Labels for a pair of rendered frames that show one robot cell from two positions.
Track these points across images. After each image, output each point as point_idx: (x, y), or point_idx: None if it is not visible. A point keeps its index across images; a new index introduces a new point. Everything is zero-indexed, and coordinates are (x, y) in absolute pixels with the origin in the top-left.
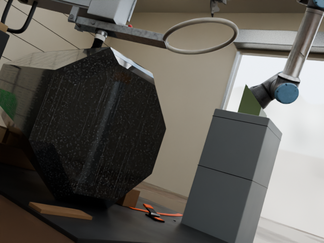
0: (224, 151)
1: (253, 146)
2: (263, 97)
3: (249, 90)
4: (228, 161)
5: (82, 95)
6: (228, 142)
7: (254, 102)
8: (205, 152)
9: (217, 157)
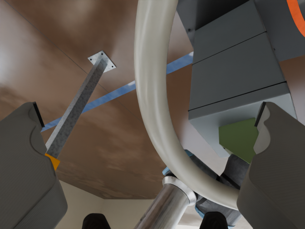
0: (233, 62)
1: (198, 86)
2: (228, 164)
3: (249, 161)
4: (223, 59)
5: None
6: (232, 71)
7: (232, 146)
8: (263, 44)
9: (240, 52)
